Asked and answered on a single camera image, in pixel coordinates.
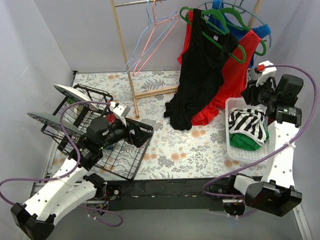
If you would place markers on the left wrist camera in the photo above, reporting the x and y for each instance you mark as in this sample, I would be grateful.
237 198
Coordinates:
120 111

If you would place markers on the green shirt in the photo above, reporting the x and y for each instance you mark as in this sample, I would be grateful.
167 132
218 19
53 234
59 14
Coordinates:
247 141

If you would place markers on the floral tablecloth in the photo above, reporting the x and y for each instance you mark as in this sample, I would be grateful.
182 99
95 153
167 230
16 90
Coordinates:
200 152

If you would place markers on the grey-green patterned plate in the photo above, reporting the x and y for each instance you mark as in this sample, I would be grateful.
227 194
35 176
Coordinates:
53 121

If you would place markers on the red bowl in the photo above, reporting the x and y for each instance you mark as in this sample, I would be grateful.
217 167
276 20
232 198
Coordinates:
110 117

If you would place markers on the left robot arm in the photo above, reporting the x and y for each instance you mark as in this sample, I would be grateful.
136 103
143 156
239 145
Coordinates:
71 184

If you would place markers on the black wire dish rack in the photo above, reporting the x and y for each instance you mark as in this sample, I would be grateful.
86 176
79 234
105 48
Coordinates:
121 159

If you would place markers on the pink wire hanger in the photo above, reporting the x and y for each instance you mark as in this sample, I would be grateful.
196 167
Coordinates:
162 26

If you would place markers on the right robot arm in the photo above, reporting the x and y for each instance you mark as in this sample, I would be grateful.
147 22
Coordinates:
275 193

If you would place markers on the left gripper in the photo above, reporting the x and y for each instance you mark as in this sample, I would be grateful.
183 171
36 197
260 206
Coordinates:
132 133

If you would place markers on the wooden clothes rack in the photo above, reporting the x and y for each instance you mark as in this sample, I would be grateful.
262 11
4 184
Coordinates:
136 96

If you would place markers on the red tank top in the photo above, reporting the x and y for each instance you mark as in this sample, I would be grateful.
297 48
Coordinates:
234 74

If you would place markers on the white plastic basket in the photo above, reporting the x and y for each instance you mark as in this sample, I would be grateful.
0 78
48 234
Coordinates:
235 153

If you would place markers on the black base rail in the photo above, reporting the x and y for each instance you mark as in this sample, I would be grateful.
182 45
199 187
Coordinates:
169 194

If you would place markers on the green hanger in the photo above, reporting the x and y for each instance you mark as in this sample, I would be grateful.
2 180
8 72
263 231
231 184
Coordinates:
262 31
217 14

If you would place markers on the green hanger front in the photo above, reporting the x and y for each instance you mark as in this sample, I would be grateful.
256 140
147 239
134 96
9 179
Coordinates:
217 14

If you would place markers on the blue tank top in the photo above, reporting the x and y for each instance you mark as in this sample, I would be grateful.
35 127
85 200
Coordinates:
239 31

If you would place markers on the green hanger rear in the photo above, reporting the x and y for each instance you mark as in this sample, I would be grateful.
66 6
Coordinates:
262 31

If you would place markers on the white patterned plate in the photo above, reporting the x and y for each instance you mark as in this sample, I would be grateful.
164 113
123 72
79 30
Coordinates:
72 93

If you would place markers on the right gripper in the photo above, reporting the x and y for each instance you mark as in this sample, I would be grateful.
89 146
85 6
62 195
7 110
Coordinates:
253 91

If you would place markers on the blue wire hanger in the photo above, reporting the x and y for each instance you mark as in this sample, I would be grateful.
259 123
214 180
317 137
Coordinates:
141 40

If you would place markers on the black white striped tank top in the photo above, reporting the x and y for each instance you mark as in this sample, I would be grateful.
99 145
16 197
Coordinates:
248 122

